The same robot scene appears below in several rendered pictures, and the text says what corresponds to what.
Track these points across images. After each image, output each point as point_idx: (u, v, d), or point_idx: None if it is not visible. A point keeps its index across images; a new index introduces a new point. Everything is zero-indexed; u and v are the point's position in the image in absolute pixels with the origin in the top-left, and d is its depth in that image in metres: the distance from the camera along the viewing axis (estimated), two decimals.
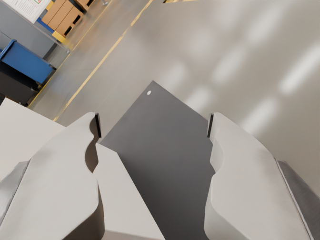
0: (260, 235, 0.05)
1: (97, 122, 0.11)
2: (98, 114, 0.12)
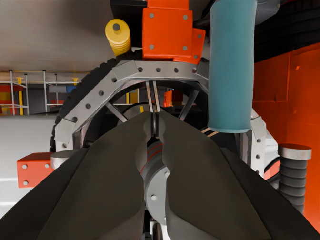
0: (219, 226, 0.05)
1: (152, 122, 0.11)
2: (154, 113, 0.13)
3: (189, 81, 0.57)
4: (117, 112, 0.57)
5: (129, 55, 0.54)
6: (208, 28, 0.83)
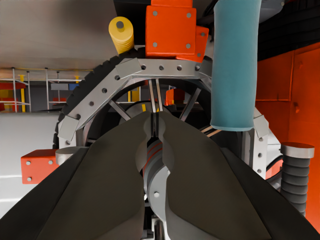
0: (219, 226, 0.05)
1: (152, 122, 0.11)
2: (154, 113, 0.13)
3: (192, 79, 0.57)
4: (120, 110, 0.57)
5: (132, 53, 0.54)
6: (211, 26, 0.83)
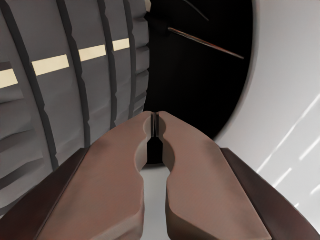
0: (219, 226, 0.05)
1: (152, 122, 0.11)
2: (154, 113, 0.13)
3: None
4: None
5: None
6: None
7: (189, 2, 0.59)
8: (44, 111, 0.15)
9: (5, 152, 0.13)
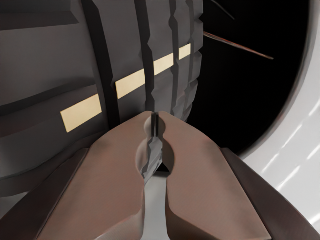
0: (219, 226, 0.05)
1: (152, 122, 0.11)
2: (155, 113, 0.13)
3: None
4: None
5: None
6: None
7: (214, 0, 0.56)
8: None
9: None
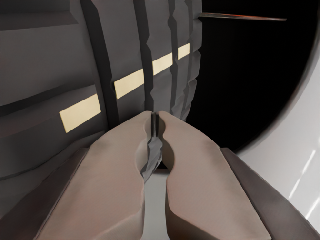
0: (219, 226, 0.05)
1: (152, 122, 0.11)
2: (154, 113, 0.13)
3: None
4: None
5: None
6: None
7: None
8: None
9: None
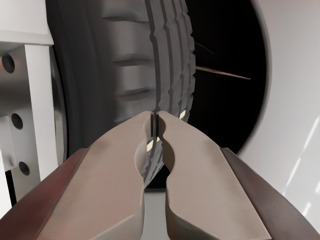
0: (219, 226, 0.05)
1: (152, 122, 0.11)
2: (154, 113, 0.13)
3: None
4: None
5: None
6: None
7: (196, 42, 0.73)
8: (150, 160, 0.24)
9: None
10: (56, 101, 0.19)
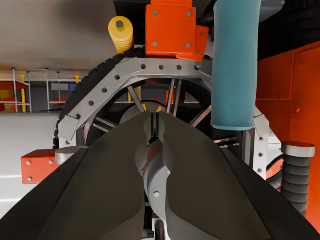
0: (219, 226, 0.05)
1: (152, 122, 0.11)
2: (154, 113, 0.13)
3: None
4: (136, 98, 0.57)
5: None
6: (211, 25, 0.83)
7: None
8: None
9: None
10: None
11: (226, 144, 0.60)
